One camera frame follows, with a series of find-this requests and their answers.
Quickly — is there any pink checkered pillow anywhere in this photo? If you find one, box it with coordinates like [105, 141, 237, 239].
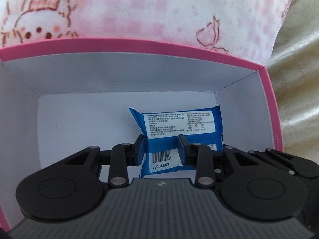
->
[0, 0, 296, 67]

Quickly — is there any blue wet wipes packet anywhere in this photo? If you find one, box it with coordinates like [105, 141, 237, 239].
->
[139, 142, 224, 179]
[129, 107, 223, 153]

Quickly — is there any pink cardboard box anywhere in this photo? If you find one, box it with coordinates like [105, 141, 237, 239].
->
[0, 38, 284, 232]

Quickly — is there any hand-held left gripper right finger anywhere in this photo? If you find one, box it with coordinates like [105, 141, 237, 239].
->
[177, 134, 265, 187]

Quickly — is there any beige satin bedsheet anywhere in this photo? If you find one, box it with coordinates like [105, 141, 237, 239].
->
[267, 0, 319, 166]

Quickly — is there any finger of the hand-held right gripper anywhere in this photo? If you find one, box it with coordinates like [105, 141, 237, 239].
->
[248, 148, 319, 180]

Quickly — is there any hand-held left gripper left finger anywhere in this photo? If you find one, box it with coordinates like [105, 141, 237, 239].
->
[60, 134, 146, 188]

